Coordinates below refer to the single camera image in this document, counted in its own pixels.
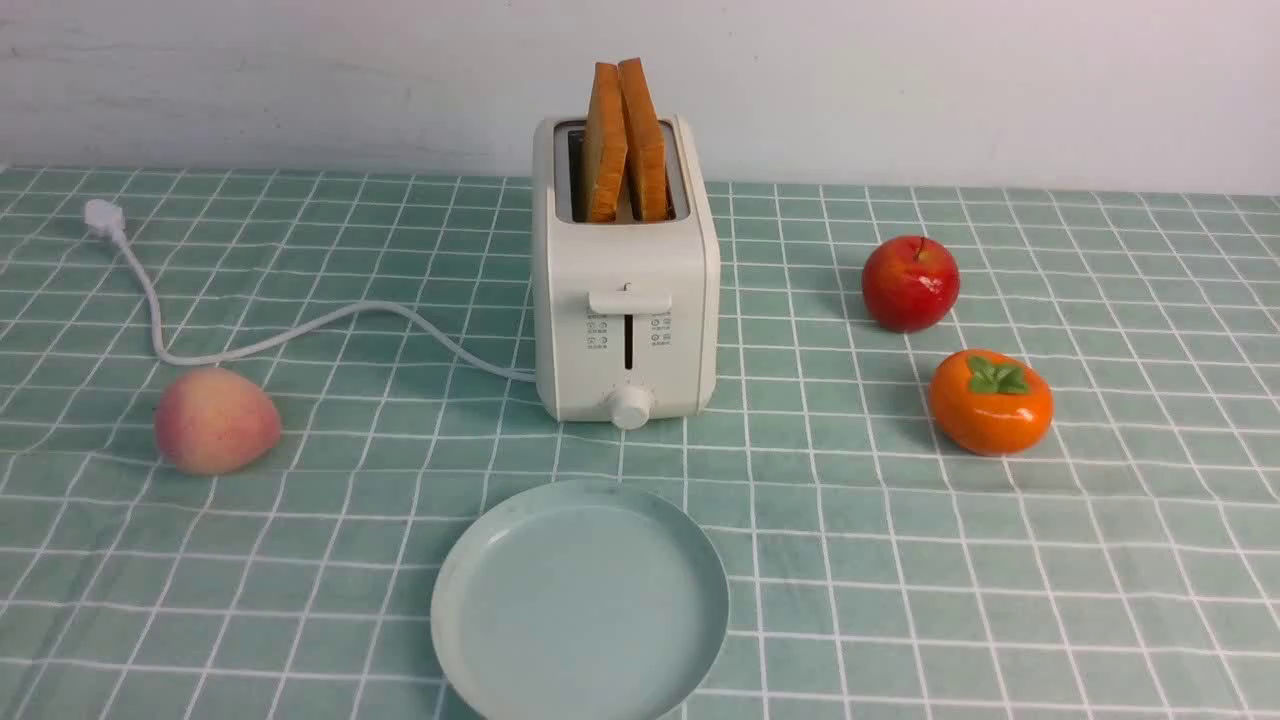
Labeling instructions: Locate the pink peach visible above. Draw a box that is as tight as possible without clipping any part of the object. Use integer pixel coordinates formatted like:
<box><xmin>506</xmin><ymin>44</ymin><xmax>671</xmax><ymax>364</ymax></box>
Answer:
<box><xmin>154</xmin><ymin>366</ymin><xmax>282</xmax><ymax>477</ymax></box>

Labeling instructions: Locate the white two-slot toaster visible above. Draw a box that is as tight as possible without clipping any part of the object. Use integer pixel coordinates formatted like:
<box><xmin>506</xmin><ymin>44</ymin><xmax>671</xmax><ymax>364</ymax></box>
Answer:
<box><xmin>531</xmin><ymin>115</ymin><xmax>721</xmax><ymax>430</ymax></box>

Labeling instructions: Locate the white toaster power cord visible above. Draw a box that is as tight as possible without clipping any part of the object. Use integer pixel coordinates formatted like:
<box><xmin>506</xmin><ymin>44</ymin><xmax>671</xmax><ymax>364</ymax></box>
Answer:
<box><xmin>83</xmin><ymin>199</ymin><xmax>538</xmax><ymax>384</ymax></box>

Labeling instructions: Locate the light green round plate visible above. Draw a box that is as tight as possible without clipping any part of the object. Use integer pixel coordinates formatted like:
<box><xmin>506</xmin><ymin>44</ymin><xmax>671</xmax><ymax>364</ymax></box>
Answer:
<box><xmin>430</xmin><ymin>479</ymin><xmax>731</xmax><ymax>719</ymax></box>

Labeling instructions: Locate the toasted bread slice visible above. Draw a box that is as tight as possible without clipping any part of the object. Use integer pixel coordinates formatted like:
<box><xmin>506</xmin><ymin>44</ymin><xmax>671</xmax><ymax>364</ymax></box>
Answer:
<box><xmin>618</xmin><ymin>56</ymin><xmax>669</xmax><ymax>223</ymax></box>
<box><xmin>582</xmin><ymin>61</ymin><xmax>628</xmax><ymax>223</ymax></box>

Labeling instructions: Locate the red apple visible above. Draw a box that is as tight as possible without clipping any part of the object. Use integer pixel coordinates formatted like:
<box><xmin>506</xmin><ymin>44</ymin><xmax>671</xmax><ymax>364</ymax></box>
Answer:
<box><xmin>861</xmin><ymin>234</ymin><xmax>961</xmax><ymax>333</ymax></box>

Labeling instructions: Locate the green checkered tablecloth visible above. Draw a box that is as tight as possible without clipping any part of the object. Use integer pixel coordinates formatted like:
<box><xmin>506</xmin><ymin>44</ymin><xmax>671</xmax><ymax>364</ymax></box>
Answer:
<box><xmin>1</xmin><ymin>167</ymin><xmax>1279</xmax><ymax>719</ymax></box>

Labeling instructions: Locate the orange persimmon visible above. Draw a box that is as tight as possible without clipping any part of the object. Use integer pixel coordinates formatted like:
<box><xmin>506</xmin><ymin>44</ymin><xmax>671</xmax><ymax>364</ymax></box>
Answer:
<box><xmin>927</xmin><ymin>348</ymin><xmax>1055</xmax><ymax>456</ymax></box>

